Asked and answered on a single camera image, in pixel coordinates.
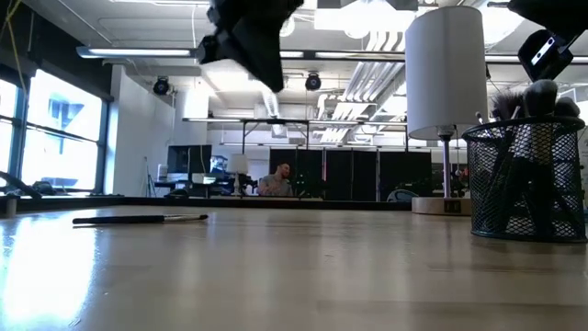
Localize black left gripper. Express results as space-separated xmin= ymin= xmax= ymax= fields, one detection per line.
xmin=195 ymin=0 xmax=304 ymax=93

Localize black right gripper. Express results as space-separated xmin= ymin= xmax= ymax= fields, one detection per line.
xmin=507 ymin=0 xmax=588 ymax=83

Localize large round powder brush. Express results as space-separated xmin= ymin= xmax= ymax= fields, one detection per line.
xmin=518 ymin=79 xmax=560 ymax=238

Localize grey round-head makeup brush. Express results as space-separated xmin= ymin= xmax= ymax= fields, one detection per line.
xmin=553 ymin=96 xmax=582 ymax=119

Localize black wire mesh cup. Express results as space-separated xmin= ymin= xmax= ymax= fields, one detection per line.
xmin=462 ymin=115 xmax=588 ymax=244

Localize white shade table lamp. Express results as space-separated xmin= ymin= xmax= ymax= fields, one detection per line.
xmin=404 ymin=5 xmax=489 ymax=216

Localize white ceiling pipes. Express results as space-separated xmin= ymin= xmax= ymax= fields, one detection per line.
xmin=316 ymin=29 xmax=408 ymax=144

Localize small white background lamp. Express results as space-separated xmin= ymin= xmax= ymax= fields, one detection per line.
xmin=227 ymin=153 xmax=250 ymax=197

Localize monitor with blue screen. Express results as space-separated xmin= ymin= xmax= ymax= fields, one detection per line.
xmin=209 ymin=154 xmax=230 ymax=175

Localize long ceiling light bar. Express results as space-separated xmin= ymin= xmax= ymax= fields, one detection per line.
xmin=75 ymin=45 xmax=198 ymax=60

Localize black computer monitor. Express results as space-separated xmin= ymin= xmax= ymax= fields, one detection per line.
xmin=166 ymin=143 xmax=213 ymax=175

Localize person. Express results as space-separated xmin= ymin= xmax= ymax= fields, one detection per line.
xmin=256 ymin=161 xmax=295 ymax=198

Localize dark office desk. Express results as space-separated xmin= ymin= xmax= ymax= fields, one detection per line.
xmin=153 ymin=174 xmax=258 ymax=199

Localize black partition panels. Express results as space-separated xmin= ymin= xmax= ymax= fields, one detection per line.
xmin=268 ymin=147 xmax=460 ymax=202

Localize grey office chair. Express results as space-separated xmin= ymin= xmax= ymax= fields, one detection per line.
xmin=386 ymin=188 xmax=418 ymax=203

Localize large bright window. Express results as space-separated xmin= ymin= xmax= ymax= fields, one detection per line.
xmin=20 ymin=68 xmax=106 ymax=194

